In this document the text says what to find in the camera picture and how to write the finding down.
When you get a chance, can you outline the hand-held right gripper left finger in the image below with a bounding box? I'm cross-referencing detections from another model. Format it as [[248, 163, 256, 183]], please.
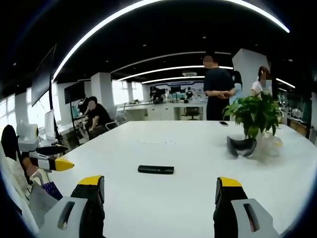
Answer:
[[39, 175, 106, 238]]

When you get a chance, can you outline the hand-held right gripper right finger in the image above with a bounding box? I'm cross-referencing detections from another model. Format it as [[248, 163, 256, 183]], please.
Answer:
[[213, 177, 283, 238]]

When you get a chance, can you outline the black remote control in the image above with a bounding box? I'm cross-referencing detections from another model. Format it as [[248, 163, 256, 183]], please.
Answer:
[[138, 165, 175, 176]]

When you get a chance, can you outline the black chair backrest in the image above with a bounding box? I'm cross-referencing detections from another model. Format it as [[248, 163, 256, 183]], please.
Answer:
[[0, 124, 20, 160]]

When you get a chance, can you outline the white computer monitor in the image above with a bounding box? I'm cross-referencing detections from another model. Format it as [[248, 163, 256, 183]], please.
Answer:
[[44, 109, 57, 141]]

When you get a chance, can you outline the blue patterned bag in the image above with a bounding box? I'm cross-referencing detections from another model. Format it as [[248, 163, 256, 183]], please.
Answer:
[[40, 181, 64, 201]]

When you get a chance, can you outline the white patterned clothing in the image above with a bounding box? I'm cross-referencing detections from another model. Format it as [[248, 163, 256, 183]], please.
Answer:
[[0, 143, 34, 224]]

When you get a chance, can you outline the large black screen on stand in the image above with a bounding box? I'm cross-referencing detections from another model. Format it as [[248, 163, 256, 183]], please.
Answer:
[[30, 44, 63, 143]]

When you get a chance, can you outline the clear glass vase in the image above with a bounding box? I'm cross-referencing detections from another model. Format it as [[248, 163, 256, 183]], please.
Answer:
[[256, 131, 283, 157]]

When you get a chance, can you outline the grey office chair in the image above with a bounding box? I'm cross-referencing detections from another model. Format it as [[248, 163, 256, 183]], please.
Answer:
[[105, 106, 127, 130]]

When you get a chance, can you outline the green potted plant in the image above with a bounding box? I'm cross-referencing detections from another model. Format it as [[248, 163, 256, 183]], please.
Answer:
[[222, 92, 284, 140]]

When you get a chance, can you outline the black office chair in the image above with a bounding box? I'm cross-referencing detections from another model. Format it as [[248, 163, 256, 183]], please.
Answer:
[[185, 106, 200, 121]]

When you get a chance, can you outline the white long counter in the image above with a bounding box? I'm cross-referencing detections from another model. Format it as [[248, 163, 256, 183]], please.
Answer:
[[123, 101, 208, 121]]

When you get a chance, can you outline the long curved ceiling light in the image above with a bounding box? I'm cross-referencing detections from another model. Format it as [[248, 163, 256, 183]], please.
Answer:
[[51, 0, 291, 80]]

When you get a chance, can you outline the black wall screen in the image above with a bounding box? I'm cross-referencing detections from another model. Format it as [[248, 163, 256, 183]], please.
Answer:
[[64, 82, 85, 104]]

